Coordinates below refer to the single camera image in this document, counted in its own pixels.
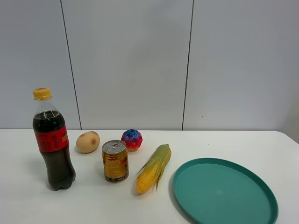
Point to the rainbow glitter ball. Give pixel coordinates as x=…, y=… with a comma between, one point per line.
x=133, y=139

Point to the gold energy drink can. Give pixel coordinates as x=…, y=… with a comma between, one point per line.
x=115, y=161

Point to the yellow corn cob with husk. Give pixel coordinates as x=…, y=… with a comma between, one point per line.
x=152, y=172

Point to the beige potato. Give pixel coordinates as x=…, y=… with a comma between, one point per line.
x=88, y=142

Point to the cola bottle yellow cap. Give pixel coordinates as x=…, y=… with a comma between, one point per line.
x=53, y=142

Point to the teal round plate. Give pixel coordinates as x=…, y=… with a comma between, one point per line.
x=217, y=191

